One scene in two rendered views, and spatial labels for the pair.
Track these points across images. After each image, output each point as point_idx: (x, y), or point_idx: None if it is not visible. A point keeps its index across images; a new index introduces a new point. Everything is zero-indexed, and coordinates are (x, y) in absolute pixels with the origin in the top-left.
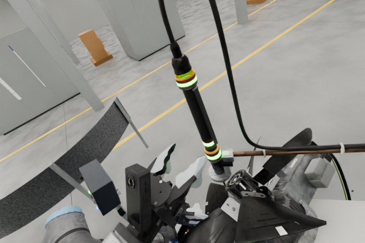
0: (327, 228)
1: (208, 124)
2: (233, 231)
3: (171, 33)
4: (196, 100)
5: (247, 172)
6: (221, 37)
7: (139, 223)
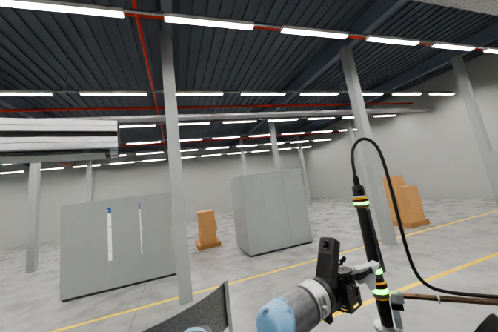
0: None
1: (376, 244)
2: None
3: (355, 170)
4: (367, 218)
5: None
6: (387, 176)
7: (330, 277)
